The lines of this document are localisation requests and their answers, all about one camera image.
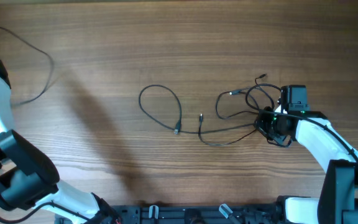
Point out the black base rail with clips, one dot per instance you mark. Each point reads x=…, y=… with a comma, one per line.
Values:
x=247, y=214

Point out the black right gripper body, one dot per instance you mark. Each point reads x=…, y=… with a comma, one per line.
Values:
x=268, y=123

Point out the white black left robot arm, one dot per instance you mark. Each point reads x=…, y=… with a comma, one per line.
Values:
x=30, y=181

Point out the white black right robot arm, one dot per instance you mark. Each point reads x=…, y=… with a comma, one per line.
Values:
x=293, y=121

